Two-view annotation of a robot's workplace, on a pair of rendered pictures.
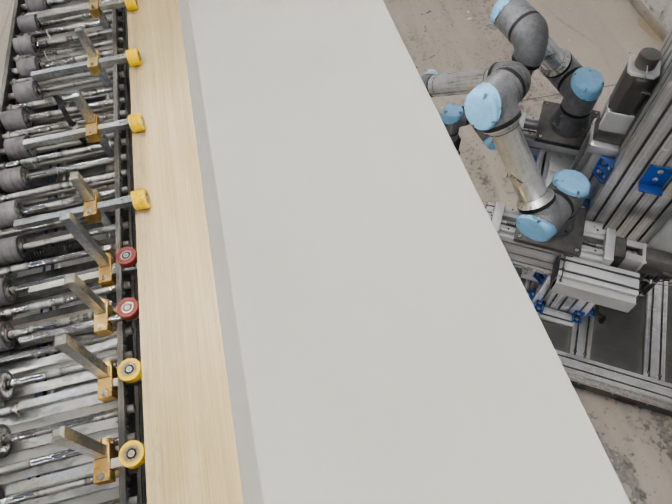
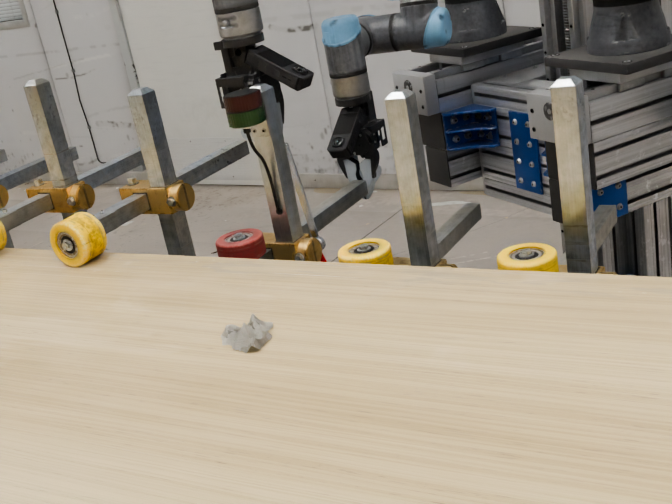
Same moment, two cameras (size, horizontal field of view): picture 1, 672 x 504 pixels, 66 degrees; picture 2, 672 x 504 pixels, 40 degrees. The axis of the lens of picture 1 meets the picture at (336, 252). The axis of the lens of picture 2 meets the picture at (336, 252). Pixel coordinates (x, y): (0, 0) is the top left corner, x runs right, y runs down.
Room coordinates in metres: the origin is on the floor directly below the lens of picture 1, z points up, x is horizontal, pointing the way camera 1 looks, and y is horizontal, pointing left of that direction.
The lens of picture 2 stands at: (0.30, 0.91, 1.39)
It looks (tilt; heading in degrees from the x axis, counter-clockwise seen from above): 21 degrees down; 312
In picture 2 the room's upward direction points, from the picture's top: 11 degrees counter-clockwise
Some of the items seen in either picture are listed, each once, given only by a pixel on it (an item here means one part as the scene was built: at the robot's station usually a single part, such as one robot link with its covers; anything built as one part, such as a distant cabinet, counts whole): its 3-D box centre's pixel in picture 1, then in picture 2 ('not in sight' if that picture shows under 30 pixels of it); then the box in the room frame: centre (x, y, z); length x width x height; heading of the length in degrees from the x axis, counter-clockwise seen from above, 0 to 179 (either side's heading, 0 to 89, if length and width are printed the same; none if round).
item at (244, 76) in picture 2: not in sight; (246, 71); (1.43, -0.21, 1.15); 0.09 x 0.08 x 0.12; 9
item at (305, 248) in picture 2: not in sight; (280, 252); (1.37, -0.13, 0.85); 0.14 x 0.06 x 0.05; 9
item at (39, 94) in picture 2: not in sight; (70, 199); (1.84, -0.06, 0.94); 0.04 x 0.04 x 0.48; 9
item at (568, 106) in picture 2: not in sight; (580, 242); (0.85, -0.22, 0.88); 0.04 x 0.04 x 0.48; 9
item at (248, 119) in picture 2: not in sight; (246, 115); (1.34, -0.09, 1.10); 0.06 x 0.06 x 0.02
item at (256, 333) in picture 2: not in sight; (245, 329); (1.10, 0.22, 0.91); 0.09 x 0.07 x 0.02; 133
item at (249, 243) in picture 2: not in sight; (245, 266); (1.37, -0.05, 0.85); 0.08 x 0.08 x 0.11
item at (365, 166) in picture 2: not in sight; (373, 174); (1.43, -0.50, 0.86); 0.06 x 0.03 x 0.09; 99
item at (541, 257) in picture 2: not in sight; (530, 289); (0.88, -0.10, 0.85); 0.08 x 0.08 x 0.11
